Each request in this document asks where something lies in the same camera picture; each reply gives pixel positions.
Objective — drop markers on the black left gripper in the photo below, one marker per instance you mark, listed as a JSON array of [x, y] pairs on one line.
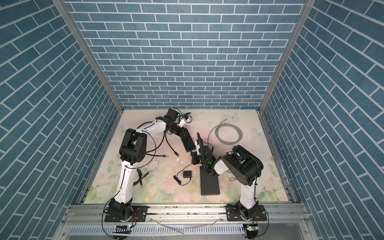
[[179, 133]]

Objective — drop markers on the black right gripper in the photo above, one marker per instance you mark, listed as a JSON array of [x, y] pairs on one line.
[[194, 156]]

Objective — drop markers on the black power adapter with cord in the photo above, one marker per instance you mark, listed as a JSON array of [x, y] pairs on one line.
[[185, 174]]

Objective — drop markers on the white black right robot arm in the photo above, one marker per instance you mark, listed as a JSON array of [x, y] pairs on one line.
[[245, 167]]

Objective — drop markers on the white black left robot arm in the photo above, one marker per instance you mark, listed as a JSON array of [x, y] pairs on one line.
[[133, 148]]

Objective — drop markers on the large flat black box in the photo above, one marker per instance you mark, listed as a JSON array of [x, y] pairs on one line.
[[209, 184]]

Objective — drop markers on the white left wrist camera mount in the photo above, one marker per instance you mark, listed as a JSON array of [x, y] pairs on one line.
[[185, 120]]

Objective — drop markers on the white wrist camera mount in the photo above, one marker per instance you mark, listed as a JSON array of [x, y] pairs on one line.
[[185, 120], [196, 148]]

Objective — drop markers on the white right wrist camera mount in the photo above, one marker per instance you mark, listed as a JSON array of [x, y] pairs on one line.
[[196, 148]]

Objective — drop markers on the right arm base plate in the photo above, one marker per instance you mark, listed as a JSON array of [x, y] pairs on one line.
[[246, 212]]

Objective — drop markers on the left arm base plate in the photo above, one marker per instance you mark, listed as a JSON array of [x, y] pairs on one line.
[[126, 214]]

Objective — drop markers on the aluminium front rail frame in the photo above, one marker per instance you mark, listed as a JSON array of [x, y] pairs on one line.
[[215, 221]]

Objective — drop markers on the aluminium corner post left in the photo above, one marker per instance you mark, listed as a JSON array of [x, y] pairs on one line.
[[81, 41]]

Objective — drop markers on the aluminium corner post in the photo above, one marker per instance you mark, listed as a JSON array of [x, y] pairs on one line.
[[304, 14], [81, 41]]

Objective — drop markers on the aluminium corner post right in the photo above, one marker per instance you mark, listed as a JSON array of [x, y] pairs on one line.
[[304, 14]]

